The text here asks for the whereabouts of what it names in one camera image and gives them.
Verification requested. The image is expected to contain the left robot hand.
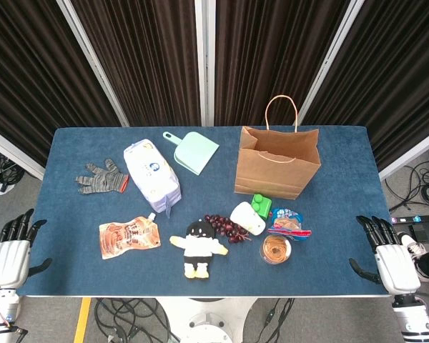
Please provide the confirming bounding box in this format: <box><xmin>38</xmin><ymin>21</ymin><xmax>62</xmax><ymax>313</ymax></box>
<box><xmin>0</xmin><ymin>209</ymin><xmax>53</xmax><ymax>290</ymax></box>

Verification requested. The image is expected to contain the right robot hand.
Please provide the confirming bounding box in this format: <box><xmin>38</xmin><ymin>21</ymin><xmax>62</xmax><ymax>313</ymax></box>
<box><xmin>348</xmin><ymin>214</ymin><xmax>422</xmax><ymax>296</ymax></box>

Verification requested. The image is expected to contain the blue red snack packet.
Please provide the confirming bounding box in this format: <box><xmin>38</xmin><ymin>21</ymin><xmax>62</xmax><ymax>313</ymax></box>
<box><xmin>267</xmin><ymin>207</ymin><xmax>312</xmax><ymax>243</ymax></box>

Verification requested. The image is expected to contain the clear rubber band tub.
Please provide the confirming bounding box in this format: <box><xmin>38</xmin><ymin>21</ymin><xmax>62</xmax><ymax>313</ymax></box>
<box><xmin>260</xmin><ymin>234</ymin><xmax>292</xmax><ymax>265</ymax></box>

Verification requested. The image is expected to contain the green toy brick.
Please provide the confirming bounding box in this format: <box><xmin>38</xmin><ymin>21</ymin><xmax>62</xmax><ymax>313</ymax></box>
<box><xmin>250</xmin><ymin>193</ymin><xmax>273</xmax><ymax>219</ymax></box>

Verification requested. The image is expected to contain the white paper cup stack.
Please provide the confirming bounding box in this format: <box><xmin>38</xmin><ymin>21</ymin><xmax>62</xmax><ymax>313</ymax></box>
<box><xmin>230</xmin><ymin>201</ymin><xmax>267</xmax><ymax>237</ymax></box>

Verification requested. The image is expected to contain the purple grape bunch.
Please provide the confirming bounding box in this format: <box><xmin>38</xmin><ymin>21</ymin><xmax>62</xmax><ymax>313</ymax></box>
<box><xmin>204</xmin><ymin>214</ymin><xmax>253</xmax><ymax>245</ymax></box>

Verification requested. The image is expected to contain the black white penguin plush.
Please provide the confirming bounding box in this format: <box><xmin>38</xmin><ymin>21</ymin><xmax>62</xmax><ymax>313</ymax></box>
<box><xmin>169</xmin><ymin>220</ymin><xmax>229</xmax><ymax>279</ymax></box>

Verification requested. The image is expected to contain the brown paper bag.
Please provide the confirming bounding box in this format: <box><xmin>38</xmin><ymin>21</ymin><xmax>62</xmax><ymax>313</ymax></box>
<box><xmin>234</xmin><ymin>94</ymin><xmax>322</xmax><ymax>200</ymax></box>

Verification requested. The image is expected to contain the white black sneaker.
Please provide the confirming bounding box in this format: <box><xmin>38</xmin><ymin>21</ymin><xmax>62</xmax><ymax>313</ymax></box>
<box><xmin>396</xmin><ymin>231</ymin><xmax>429</xmax><ymax>283</ymax></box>

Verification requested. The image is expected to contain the black foot pedal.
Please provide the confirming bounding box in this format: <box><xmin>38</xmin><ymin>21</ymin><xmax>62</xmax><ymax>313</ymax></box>
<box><xmin>396</xmin><ymin>221</ymin><xmax>429</xmax><ymax>244</ymax></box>

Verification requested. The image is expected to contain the blue felt table mat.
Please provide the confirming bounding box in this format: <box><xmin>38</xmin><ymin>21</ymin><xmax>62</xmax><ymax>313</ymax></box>
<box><xmin>21</xmin><ymin>125</ymin><xmax>410</xmax><ymax>298</ymax></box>

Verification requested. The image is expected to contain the orange spout drink pouch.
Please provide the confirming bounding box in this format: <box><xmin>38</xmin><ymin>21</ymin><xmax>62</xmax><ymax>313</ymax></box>
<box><xmin>99</xmin><ymin>212</ymin><xmax>162</xmax><ymax>260</ymax></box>

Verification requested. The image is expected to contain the grey striped work glove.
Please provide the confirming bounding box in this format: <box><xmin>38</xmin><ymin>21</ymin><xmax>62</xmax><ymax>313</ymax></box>
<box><xmin>74</xmin><ymin>158</ymin><xmax>130</xmax><ymax>196</ymax></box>

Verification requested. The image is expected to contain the white lavender tissue pack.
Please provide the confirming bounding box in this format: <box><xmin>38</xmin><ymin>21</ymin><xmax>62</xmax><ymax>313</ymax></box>
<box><xmin>123</xmin><ymin>139</ymin><xmax>182</xmax><ymax>219</ymax></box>

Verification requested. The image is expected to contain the dark pleated partition panel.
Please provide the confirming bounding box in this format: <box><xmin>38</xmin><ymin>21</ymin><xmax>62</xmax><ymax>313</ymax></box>
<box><xmin>56</xmin><ymin>0</ymin><xmax>207</xmax><ymax>128</ymax></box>
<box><xmin>300</xmin><ymin>0</ymin><xmax>429</xmax><ymax>182</ymax></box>
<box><xmin>205</xmin><ymin>0</ymin><xmax>365</xmax><ymax>128</ymax></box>
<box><xmin>0</xmin><ymin>0</ymin><xmax>129</xmax><ymax>179</ymax></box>

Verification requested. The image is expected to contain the mint green dustpan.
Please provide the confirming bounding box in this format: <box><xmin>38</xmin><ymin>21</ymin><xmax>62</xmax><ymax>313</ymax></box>
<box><xmin>162</xmin><ymin>131</ymin><xmax>220</xmax><ymax>176</ymax></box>

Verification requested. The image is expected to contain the black cable with switch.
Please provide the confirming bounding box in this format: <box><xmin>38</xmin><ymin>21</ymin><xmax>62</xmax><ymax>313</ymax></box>
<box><xmin>257</xmin><ymin>297</ymin><xmax>296</xmax><ymax>343</ymax></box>

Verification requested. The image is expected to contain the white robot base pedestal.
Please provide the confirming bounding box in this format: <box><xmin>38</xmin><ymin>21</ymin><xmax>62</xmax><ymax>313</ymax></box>
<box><xmin>157</xmin><ymin>297</ymin><xmax>258</xmax><ymax>343</ymax></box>

